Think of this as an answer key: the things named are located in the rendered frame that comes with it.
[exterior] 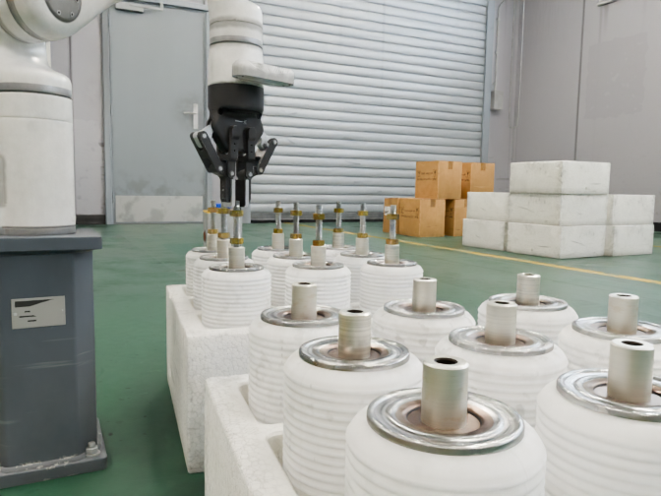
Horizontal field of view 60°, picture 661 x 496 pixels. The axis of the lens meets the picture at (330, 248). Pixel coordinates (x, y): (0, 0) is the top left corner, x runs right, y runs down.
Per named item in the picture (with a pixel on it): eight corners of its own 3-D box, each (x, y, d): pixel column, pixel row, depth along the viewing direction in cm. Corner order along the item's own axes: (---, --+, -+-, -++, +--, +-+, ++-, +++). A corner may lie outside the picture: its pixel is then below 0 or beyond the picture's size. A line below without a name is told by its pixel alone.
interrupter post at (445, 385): (434, 439, 27) (436, 370, 26) (409, 419, 29) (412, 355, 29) (478, 433, 28) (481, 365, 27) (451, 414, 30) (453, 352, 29)
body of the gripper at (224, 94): (245, 90, 83) (244, 155, 84) (193, 81, 77) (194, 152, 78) (277, 84, 78) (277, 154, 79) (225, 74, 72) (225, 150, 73)
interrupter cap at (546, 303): (519, 317, 53) (520, 309, 53) (473, 301, 61) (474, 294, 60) (584, 312, 56) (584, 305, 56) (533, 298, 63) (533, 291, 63)
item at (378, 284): (410, 369, 95) (414, 260, 93) (427, 389, 86) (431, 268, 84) (353, 370, 94) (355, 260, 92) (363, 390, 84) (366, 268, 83)
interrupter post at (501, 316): (496, 351, 42) (498, 306, 41) (476, 342, 44) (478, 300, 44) (523, 348, 43) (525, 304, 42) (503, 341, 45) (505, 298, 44)
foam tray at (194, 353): (188, 475, 73) (186, 336, 71) (166, 378, 109) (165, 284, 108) (455, 436, 86) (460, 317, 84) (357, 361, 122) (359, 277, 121)
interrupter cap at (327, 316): (271, 334, 46) (271, 325, 46) (252, 314, 53) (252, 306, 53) (360, 328, 48) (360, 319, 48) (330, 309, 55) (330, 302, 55)
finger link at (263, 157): (274, 136, 81) (253, 167, 79) (282, 145, 82) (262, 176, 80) (263, 137, 83) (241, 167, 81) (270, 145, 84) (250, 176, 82)
